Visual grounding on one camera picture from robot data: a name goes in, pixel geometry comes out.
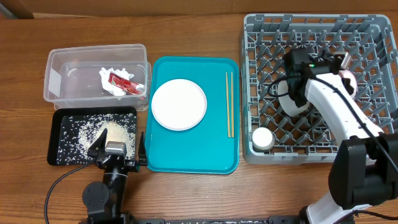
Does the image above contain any teal serving tray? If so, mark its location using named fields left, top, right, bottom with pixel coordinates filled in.
left=145, top=56, right=241, bottom=174

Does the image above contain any spilled rice pile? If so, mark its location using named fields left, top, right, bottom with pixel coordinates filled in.
left=57, top=113, right=137, bottom=164

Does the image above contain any wooden chopstick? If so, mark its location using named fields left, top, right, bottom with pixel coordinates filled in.
left=231, top=72, right=234, bottom=138
left=225, top=72, right=231, bottom=138

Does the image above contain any white cup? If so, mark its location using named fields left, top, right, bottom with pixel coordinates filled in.
left=252, top=127, right=275, bottom=152

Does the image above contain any grey bowl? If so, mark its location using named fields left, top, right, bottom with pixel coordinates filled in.
left=277, top=80, right=310, bottom=117

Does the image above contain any black plastic tray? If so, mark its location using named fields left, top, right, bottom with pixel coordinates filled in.
left=47, top=106, right=137, bottom=166

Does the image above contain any large white plate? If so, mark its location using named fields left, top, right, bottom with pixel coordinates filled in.
left=151, top=79, right=207, bottom=131

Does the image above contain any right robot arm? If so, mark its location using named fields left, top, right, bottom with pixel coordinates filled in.
left=278, top=48, right=397, bottom=223

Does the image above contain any white napkin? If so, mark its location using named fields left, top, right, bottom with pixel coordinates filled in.
left=99, top=67, right=134, bottom=96

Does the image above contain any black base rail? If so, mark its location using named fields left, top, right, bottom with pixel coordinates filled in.
left=79, top=216, right=308, bottom=224

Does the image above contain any grey dishwasher rack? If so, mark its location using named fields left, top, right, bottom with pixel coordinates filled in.
left=240, top=14, right=397, bottom=165

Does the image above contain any left wooden chopstick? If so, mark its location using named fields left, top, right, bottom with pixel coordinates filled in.
left=225, top=72, right=231, bottom=138

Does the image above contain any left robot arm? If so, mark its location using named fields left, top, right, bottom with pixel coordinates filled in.
left=82, top=129, right=148, bottom=224

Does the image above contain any small pink bowl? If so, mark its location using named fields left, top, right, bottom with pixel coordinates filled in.
left=339, top=70, right=358, bottom=99

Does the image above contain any red sauce packet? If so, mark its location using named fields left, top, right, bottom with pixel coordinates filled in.
left=108, top=73, right=145, bottom=95

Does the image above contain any clear plastic bin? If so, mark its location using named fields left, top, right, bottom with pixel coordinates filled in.
left=44, top=44, right=152, bottom=111

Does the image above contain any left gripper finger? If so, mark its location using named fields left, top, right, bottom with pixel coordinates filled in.
left=87, top=128, right=108, bottom=157
left=137, top=132, right=148, bottom=166

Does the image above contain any right wooden chopstick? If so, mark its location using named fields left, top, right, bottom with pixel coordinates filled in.
left=231, top=72, right=234, bottom=138

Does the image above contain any cardboard back panel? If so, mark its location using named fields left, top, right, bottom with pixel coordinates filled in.
left=1, top=0, right=397, bottom=18

